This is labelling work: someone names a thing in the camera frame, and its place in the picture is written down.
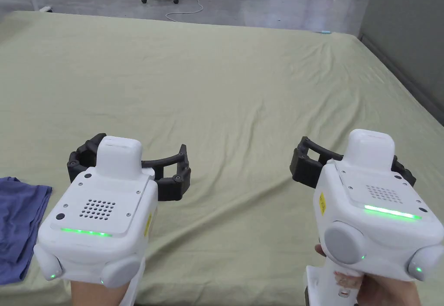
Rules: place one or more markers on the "blue garment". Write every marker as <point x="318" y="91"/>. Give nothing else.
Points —
<point x="19" y="219"/>

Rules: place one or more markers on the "person's left hand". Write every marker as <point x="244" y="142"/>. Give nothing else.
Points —
<point x="97" y="295"/>

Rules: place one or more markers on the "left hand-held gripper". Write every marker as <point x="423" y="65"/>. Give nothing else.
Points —
<point x="100" y="195"/>

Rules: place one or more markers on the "small pale blue object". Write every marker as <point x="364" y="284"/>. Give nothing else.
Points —
<point x="326" y="32"/>

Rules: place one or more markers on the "bed with pale green sheet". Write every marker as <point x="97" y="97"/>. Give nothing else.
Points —
<point x="222" y="94"/>

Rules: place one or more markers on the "person's right hand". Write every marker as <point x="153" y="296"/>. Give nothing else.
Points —
<point x="388" y="292"/>

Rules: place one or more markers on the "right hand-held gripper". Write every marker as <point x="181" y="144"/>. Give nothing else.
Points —
<point x="367" y="229"/>

